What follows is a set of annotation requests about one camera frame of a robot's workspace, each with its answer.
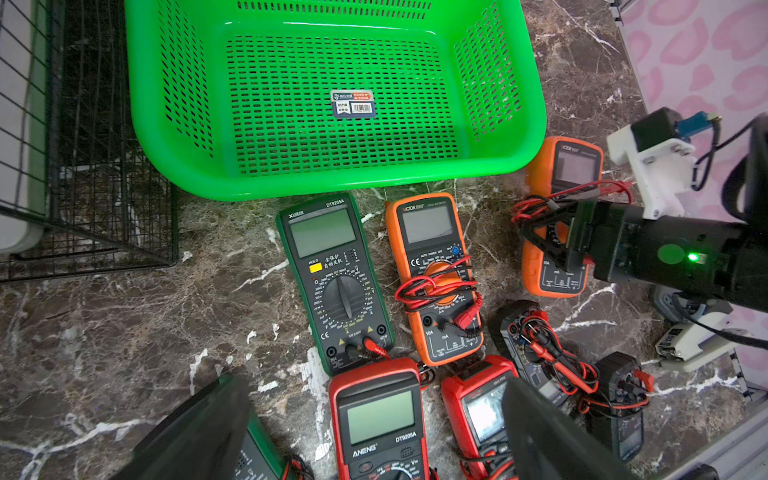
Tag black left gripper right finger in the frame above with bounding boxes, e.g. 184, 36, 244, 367
502, 378, 637, 480

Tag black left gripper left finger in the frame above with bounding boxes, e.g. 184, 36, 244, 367
113, 375, 249, 479

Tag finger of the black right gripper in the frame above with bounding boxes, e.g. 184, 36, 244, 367
520, 206, 579, 270

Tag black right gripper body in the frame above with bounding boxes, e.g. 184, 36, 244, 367
568, 201, 767, 312

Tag red multimeter small screen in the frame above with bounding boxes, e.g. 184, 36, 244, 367
441, 355, 518, 479

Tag orange multimeter with leads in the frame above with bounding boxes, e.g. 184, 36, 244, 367
386, 192, 484, 367

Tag dark green multimeter lower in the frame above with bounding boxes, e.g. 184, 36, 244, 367
219, 374, 296, 479

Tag dark green multimeter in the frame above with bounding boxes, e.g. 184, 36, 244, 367
219, 374, 296, 479
276, 193, 395, 377

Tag black clamp multimeter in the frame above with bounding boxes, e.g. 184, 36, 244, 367
585, 352, 655, 463

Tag black multimeter red leads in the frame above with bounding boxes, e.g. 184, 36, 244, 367
488, 300, 599, 407

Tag dark green multimeter upper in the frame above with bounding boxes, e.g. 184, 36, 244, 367
276, 193, 395, 377

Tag green plastic basket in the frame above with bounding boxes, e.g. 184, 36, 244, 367
125, 1, 547, 201

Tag white stapler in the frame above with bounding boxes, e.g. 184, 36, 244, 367
650, 285, 736, 373

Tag barcode label sticker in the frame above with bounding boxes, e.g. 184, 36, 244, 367
330, 90, 377, 119

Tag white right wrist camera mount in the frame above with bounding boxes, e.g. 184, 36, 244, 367
607, 107, 721, 220

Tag black wire mesh rack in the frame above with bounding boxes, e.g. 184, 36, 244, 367
1, 0, 179, 284

